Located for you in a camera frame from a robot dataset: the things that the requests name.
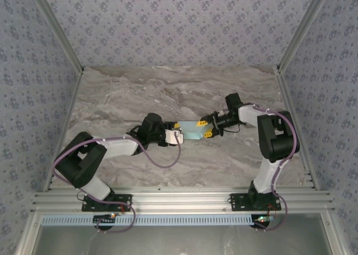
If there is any teal paper box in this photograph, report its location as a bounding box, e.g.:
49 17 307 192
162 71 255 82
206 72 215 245
178 120 206 141

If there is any small black adapter board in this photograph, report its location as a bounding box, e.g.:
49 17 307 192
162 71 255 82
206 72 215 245
93 213 117 225
253 214 276 228

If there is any grey metal panel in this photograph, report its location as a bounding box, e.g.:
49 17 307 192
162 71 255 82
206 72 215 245
36 224 333 255

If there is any aluminium side rail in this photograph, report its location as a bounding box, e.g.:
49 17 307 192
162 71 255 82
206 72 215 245
275 66 319 190
44 67 84 191

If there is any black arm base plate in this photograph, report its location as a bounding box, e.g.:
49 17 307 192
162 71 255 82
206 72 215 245
81 193 133 212
229 192 281 211

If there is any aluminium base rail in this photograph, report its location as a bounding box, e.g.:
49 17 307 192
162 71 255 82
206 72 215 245
31 186 336 214

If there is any slotted grey cable duct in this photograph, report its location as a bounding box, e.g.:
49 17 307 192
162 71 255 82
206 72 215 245
41 213 260 226

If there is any aluminium corner post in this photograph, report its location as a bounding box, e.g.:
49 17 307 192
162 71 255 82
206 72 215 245
26 0 85 73
275 0 335 71

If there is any aluminium frame leg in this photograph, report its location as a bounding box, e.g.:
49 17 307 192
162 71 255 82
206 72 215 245
321 212 350 255
15 210 43 255

